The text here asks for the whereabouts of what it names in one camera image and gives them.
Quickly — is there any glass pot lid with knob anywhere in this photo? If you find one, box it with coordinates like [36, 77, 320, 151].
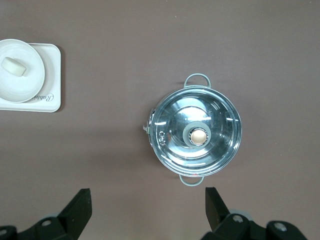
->
[149, 87, 243, 176]

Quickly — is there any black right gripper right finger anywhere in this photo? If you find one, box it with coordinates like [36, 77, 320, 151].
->
[199, 186, 267, 240]

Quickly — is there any brown table cover mat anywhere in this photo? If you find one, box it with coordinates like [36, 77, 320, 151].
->
[0, 0, 320, 240]

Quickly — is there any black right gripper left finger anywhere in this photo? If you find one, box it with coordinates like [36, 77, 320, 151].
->
[18, 188, 93, 240]

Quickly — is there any beige round bowl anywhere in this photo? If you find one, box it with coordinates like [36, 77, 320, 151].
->
[0, 38, 47, 103]

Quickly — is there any steel pot with glass lid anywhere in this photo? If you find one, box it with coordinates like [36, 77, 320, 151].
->
[142, 72, 243, 188]

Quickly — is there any white steamed bun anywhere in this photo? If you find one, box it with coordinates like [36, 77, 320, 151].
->
[0, 56, 28, 77]

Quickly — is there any cream rabbit print tray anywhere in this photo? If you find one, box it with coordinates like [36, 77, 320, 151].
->
[0, 42, 62, 113]

